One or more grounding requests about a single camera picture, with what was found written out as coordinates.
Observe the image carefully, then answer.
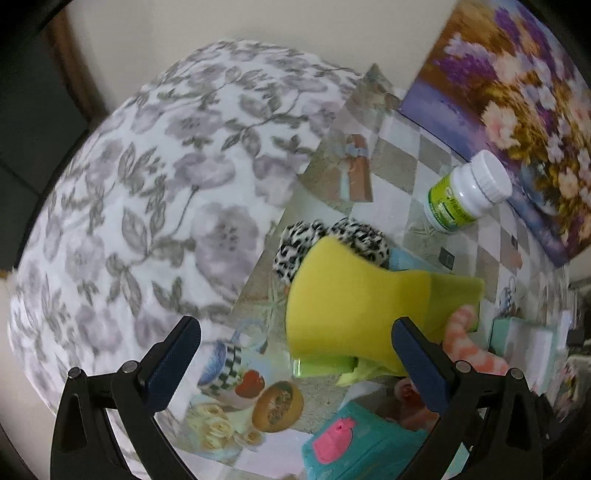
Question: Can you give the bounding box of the floral painting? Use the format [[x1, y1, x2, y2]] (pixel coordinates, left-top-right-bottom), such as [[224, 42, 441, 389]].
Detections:
[[399, 0, 591, 268]]

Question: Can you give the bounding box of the light blue cloth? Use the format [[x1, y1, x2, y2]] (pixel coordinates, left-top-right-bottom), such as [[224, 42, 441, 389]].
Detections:
[[387, 247, 446, 277]]

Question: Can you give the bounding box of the shallow teal-rimmed box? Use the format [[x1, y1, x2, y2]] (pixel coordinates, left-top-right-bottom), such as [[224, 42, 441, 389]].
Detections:
[[489, 315, 571, 404]]

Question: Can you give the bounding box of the teal cloth pink patch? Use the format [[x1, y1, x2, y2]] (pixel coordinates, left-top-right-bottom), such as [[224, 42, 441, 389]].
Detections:
[[300, 399, 467, 480]]

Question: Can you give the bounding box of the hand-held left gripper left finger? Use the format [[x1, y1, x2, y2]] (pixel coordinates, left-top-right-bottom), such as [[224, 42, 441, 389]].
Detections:
[[50, 316, 204, 480]]

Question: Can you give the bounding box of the grey floral blanket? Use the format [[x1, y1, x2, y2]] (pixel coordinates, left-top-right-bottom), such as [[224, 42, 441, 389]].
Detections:
[[7, 39, 361, 480]]

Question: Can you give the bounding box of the leopard print scrunchie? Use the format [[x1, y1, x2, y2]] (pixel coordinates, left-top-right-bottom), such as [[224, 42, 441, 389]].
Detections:
[[272, 220, 391, 287]]

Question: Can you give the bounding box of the light green cloth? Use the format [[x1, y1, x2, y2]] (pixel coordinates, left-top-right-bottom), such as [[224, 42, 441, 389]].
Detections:
[[292, 355, 400, 387]]

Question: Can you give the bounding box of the white bottle green label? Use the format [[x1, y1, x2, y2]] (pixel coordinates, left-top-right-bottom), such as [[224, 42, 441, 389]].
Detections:
[[422, 150, 513, 235]]

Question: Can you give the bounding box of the pink white zigzag cloth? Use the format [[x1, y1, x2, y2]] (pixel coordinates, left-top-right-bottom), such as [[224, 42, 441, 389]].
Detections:
[[394, 305, 509, 430]]

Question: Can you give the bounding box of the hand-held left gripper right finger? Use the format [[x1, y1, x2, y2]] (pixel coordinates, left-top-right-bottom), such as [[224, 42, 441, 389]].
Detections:
[[390, 316, 542, 480]]

